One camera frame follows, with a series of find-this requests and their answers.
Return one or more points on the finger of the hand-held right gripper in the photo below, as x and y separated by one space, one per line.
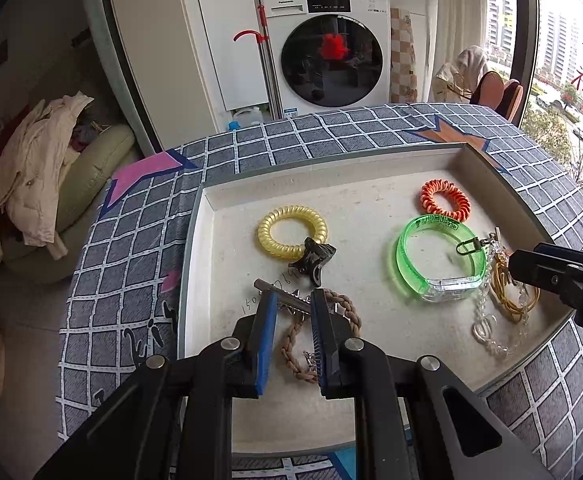
566 255
541 270

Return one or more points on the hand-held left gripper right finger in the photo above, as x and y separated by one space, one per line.
321 345

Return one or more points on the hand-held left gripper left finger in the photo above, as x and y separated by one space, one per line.
266 340

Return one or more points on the silver metal hair clip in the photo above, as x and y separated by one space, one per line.
291 300

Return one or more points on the black hair claw clip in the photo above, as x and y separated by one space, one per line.
314 257

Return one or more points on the green translucent bangle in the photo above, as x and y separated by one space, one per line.
405 260

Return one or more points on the beige shallow tray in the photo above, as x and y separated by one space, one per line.
371 200

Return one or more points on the grey checked tablecloth with stars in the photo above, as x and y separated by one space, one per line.
136 260

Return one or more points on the brown chair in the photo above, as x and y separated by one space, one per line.
489 90
514 102

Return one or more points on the wooden chair with cloth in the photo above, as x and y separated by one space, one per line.
449 85

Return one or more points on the white cloth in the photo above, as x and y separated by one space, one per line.
471 60

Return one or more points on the clear plastic jug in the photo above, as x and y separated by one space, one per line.
249 117

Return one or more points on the cream sofa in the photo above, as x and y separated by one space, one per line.
96 160

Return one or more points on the beige checkered panel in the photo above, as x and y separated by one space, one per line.
404 55

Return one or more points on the white curtain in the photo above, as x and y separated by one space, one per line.
461 10

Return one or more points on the white washing machine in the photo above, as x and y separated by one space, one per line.
331 60

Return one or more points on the beige jacket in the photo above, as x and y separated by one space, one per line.
26 170

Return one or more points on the white cabinet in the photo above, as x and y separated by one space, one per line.
231 35

